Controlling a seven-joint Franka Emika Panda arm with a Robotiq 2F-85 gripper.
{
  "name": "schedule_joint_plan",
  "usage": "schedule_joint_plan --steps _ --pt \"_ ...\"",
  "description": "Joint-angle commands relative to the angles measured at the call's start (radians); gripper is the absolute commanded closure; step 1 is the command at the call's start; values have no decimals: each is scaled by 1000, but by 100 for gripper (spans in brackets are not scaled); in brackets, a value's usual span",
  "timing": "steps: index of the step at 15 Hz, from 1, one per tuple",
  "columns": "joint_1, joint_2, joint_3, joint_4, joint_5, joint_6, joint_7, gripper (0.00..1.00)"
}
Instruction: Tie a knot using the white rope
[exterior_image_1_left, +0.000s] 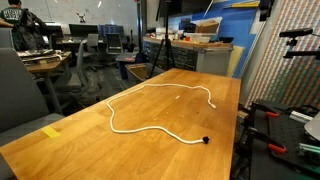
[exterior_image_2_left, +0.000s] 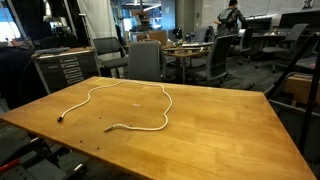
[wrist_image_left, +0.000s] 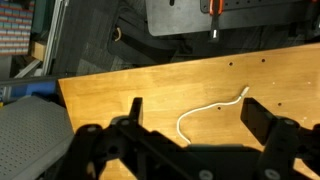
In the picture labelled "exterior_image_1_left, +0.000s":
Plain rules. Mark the grey storage bin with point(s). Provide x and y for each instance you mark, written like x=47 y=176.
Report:
x=153 y=71

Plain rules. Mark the cardboard box in bin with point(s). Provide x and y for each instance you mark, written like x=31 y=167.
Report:
x=137 y=70

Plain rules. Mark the grey drawer cabinet wooden top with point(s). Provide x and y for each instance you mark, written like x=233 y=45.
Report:
x=186 y=58

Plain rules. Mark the black tripod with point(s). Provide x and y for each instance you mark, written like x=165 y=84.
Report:
x=166 y=33

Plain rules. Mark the black mesh office chair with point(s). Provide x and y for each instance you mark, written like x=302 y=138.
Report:
x=114 y=43

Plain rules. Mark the cardboard box on cabinet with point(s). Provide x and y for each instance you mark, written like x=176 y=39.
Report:
x=206 y=26

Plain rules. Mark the beige foam board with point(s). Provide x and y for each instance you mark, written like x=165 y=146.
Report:
x=235 y=61

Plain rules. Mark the grey swivel office chair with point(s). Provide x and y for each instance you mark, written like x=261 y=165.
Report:
x=81 y=66

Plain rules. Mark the black computer monitor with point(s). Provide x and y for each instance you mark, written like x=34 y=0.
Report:
x=55 y=30
x=83 y=30

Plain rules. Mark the wooden office desk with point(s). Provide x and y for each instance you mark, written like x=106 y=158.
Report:
x=46 y=66

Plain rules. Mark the yellow tape patch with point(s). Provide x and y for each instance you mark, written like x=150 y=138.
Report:
x=50 y=132

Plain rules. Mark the yellow bar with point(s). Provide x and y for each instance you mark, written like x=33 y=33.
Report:
x=245 y=4

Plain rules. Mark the large grey office chair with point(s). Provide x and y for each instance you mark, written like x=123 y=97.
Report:
x=20 y=96

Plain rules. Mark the silver aluminium extrusion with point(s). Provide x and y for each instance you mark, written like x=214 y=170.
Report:
x=300 y=116

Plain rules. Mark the person in dark jacket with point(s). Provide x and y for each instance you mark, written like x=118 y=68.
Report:
x=30 y=30

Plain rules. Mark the person in green shirt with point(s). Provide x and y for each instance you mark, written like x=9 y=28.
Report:
x=10 y=15

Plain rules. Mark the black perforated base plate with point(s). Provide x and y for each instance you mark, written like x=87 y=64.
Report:
x=286 y=133

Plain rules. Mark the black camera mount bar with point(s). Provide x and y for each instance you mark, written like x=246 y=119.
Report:
x=300 y=53

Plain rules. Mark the black camera on mount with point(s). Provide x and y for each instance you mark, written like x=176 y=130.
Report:
x=295 y=32

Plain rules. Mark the green metal rail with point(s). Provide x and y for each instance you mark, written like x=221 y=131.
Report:
x=308 y=148

